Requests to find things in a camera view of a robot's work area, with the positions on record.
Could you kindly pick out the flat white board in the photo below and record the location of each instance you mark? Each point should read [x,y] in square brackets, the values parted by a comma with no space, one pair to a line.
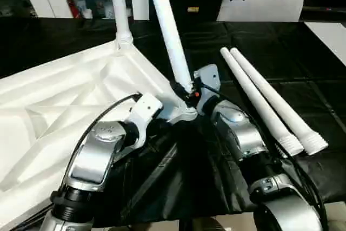
[331,39]

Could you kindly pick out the black work mat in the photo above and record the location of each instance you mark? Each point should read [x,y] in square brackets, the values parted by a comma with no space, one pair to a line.
[292,52]

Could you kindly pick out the white plastic table top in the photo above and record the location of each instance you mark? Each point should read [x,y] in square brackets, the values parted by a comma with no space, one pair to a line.
[54,96]

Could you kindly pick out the grey right robot foot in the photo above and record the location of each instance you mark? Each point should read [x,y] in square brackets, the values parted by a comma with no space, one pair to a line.
[203,224]

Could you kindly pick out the white plastic table leg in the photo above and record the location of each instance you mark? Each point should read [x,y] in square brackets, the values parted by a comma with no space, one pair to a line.
[259,101]
[281,101]
[120,4]
[167,20]

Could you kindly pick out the small brown block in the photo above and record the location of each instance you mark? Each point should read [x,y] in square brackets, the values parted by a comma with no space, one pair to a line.
[193,10]

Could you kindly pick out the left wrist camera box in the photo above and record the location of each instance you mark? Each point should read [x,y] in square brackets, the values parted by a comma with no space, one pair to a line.
[145,114]

